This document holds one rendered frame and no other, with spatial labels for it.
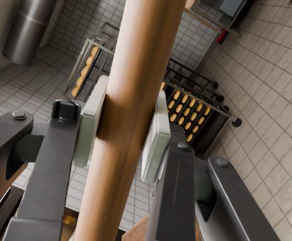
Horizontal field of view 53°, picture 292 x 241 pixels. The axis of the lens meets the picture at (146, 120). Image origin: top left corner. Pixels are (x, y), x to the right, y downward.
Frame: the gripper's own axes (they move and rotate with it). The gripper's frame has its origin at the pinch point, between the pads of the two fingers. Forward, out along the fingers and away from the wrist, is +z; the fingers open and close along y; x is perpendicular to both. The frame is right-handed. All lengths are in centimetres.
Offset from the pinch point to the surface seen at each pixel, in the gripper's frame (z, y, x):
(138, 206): 189, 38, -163
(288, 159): 172, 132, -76
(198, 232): 118, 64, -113
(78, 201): 166, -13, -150
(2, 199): 134, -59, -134
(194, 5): 417, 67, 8
